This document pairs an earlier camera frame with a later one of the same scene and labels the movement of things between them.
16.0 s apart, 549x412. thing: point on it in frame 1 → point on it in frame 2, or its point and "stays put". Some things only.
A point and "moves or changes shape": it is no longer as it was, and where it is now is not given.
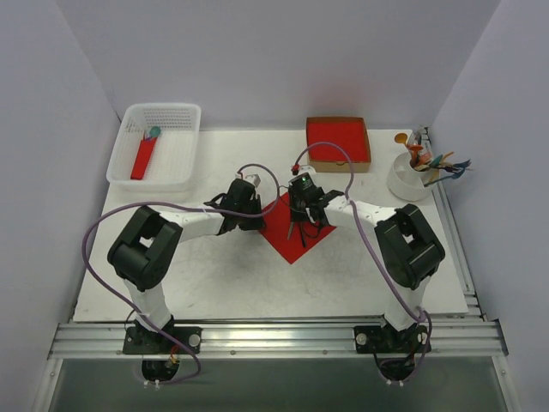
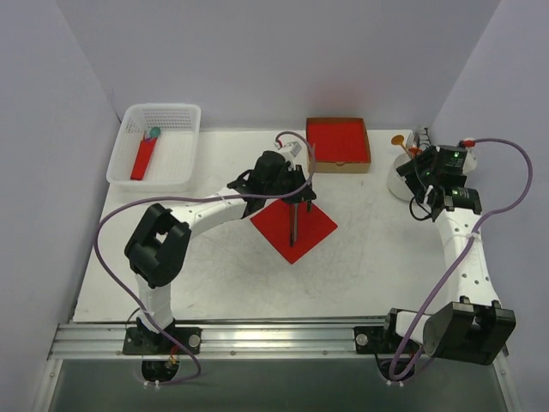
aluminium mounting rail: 75,342 stays put
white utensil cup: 406,182 stays put
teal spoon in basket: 154,131 stays put
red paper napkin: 278,218 stays put
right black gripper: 298,215 → 412,172
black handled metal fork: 303,238 moves or changes shape
